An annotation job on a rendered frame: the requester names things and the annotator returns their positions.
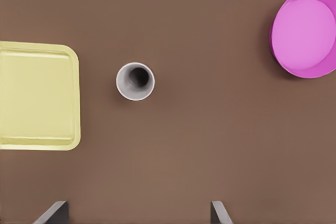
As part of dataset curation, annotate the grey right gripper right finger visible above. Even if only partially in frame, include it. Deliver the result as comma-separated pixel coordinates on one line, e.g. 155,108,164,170
211,200,234,224

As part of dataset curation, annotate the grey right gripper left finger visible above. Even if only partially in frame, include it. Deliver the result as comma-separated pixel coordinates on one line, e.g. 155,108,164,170
32,200,69,224

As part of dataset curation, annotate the pale yellow tray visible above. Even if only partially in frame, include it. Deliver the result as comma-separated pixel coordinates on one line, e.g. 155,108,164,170
0,40,81,152

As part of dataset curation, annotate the white IKEA cup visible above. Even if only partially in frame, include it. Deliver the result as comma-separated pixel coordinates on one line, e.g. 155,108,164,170
115,62,155,101

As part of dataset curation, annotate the pink bowl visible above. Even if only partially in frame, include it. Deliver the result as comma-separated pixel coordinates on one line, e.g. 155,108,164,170
268,0,336,79

